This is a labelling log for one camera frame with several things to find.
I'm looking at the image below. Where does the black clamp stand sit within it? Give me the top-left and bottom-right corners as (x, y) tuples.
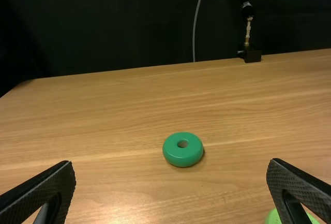
(234, 0), (263, 64)

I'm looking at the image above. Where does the light green ring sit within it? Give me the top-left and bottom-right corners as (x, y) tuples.
(263, 207), (321, 224)

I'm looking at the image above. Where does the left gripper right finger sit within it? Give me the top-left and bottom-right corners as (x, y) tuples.
(266, 158), (331, 224)

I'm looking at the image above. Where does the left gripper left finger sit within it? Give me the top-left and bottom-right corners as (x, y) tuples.
(0, 160), (76, 224)

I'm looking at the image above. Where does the grey cable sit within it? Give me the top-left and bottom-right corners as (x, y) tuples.
(192, 0), (212, 63)

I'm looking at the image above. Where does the dark green ring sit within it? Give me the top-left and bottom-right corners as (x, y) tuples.
(162, 131), (204, 168)

